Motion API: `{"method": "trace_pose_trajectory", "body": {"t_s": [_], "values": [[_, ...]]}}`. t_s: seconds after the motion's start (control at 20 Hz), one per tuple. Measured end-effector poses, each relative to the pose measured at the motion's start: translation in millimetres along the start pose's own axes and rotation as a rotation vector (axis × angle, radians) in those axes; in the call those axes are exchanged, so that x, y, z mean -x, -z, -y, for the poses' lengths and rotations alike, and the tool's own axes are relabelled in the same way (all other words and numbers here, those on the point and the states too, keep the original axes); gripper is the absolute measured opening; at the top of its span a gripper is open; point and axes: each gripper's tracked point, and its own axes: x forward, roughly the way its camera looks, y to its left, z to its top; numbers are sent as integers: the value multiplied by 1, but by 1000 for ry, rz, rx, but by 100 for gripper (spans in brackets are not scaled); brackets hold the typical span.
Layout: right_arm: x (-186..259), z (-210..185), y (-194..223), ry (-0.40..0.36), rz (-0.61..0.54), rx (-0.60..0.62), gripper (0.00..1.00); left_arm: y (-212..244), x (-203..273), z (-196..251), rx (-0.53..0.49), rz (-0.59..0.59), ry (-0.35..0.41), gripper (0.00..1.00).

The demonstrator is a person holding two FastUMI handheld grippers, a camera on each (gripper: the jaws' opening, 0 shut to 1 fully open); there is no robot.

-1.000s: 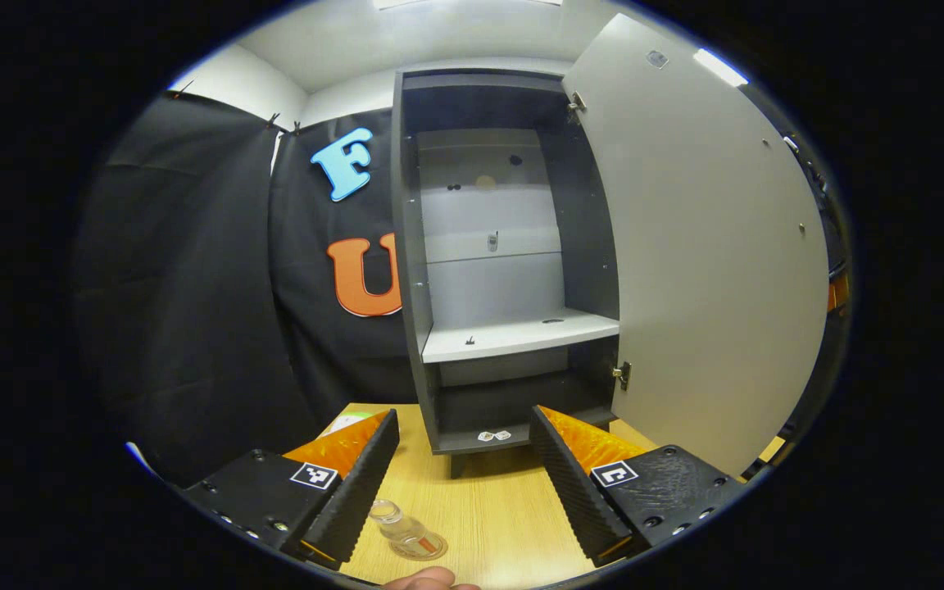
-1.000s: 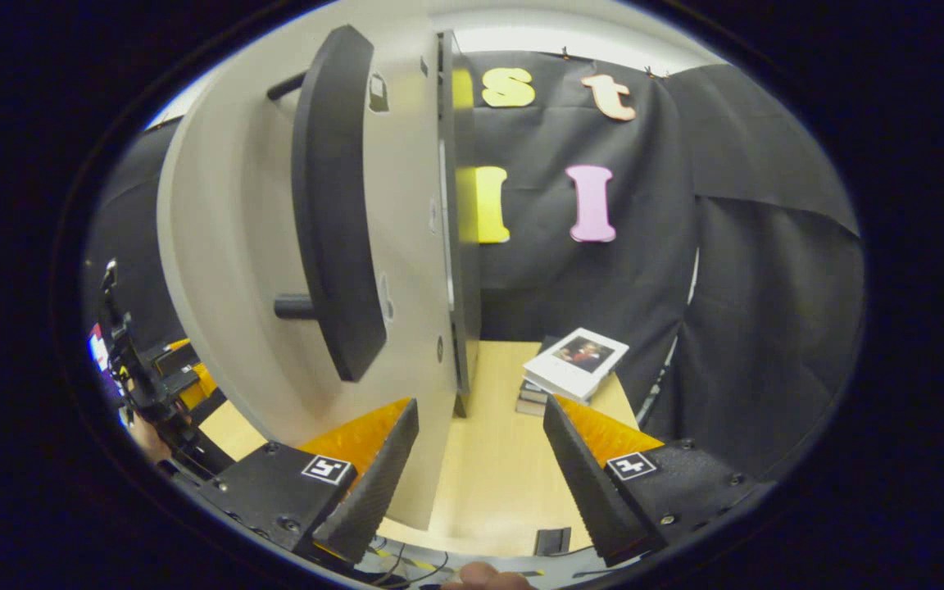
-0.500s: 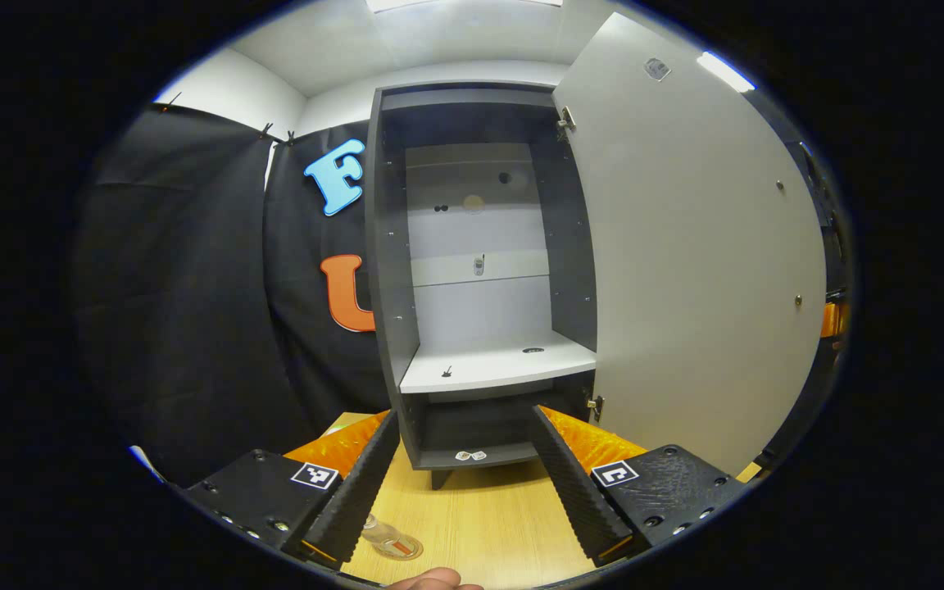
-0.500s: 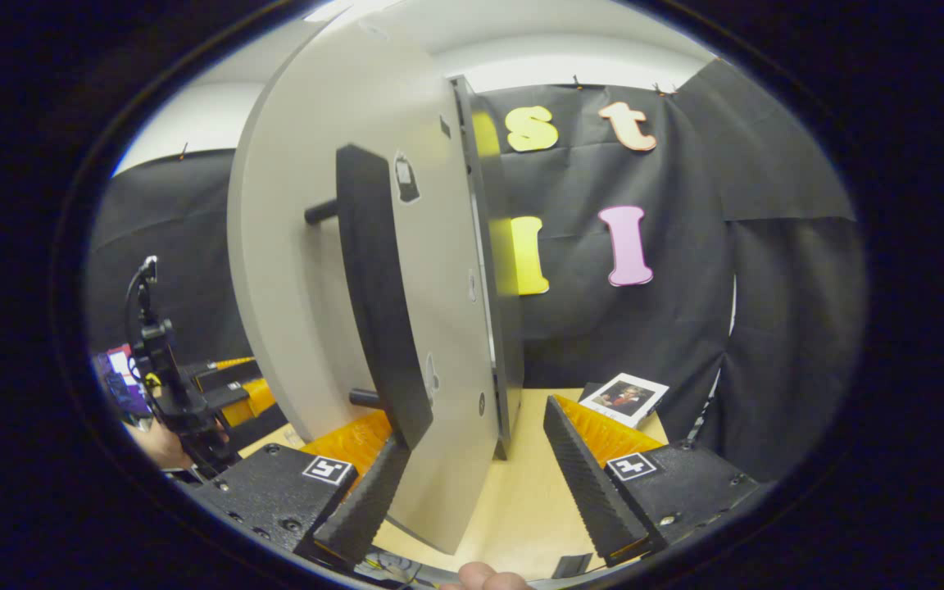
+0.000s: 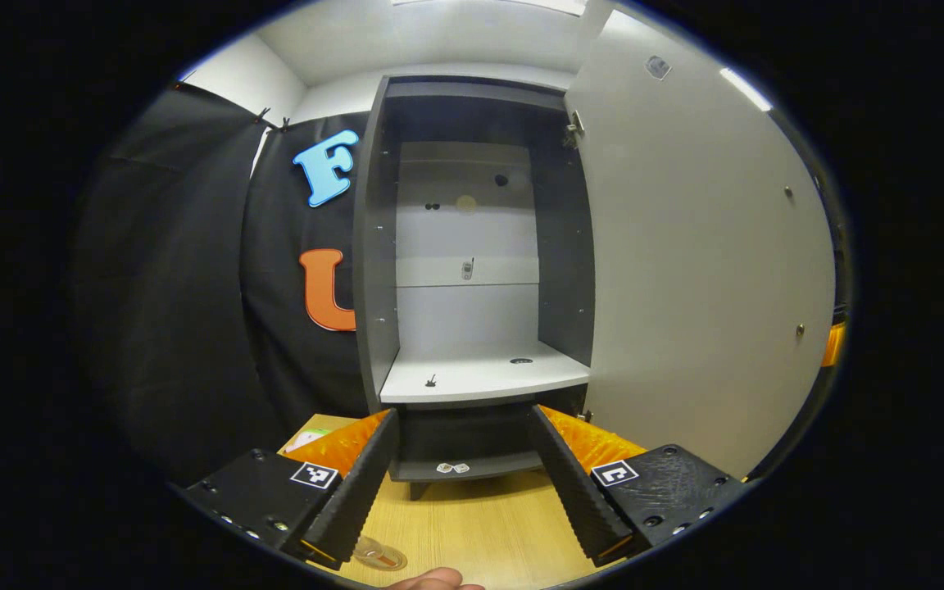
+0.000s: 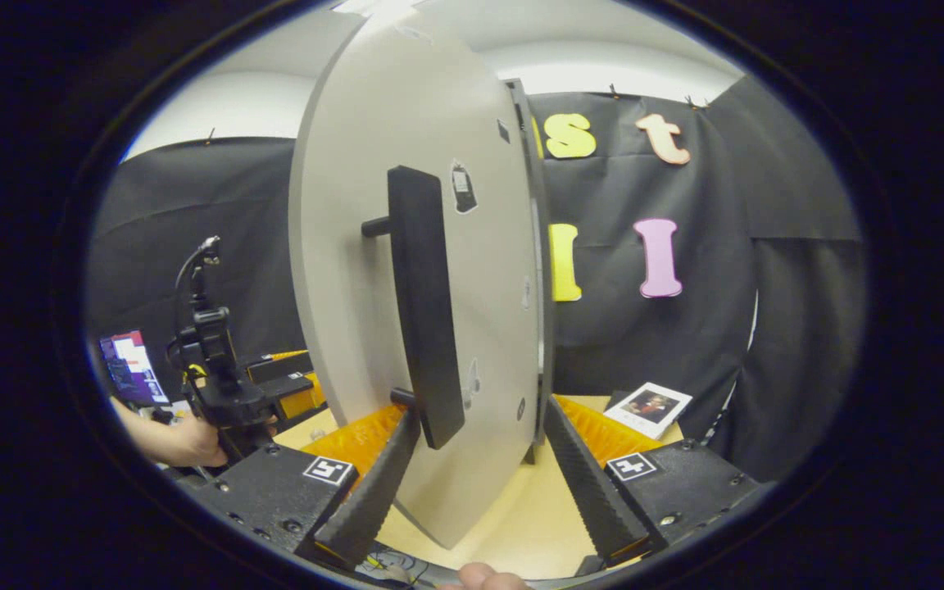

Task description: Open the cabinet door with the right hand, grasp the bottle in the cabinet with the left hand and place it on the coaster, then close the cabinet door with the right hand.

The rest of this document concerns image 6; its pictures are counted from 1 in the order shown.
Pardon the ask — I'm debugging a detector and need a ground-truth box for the laptop screen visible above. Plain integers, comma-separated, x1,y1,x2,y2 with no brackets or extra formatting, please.
98,329,171,408

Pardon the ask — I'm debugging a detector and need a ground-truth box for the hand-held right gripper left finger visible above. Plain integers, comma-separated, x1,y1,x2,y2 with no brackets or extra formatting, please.
193,406,424,570

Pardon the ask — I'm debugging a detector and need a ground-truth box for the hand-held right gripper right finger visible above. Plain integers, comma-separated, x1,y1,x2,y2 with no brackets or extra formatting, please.
543,396,761,570

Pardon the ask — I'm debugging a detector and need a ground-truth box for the grey cabinet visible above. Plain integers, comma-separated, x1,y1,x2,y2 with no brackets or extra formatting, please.
506,78,559,466

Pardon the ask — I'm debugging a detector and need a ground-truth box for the black door handle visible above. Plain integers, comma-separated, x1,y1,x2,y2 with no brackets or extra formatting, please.
361,166,466,450

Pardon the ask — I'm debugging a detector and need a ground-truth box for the white photo card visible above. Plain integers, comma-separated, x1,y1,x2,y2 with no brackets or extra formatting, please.
603,382,694,441

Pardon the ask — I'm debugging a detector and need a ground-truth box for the ceiling light panel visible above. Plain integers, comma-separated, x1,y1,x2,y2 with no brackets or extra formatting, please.
333,0,432,17

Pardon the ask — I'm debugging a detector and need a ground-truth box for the black backdrop cloth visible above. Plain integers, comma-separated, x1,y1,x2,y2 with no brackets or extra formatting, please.
87,78,866,484

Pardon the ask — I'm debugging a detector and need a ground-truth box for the grey cabinet door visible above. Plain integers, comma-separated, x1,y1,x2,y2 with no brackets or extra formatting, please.
288,8,555,550

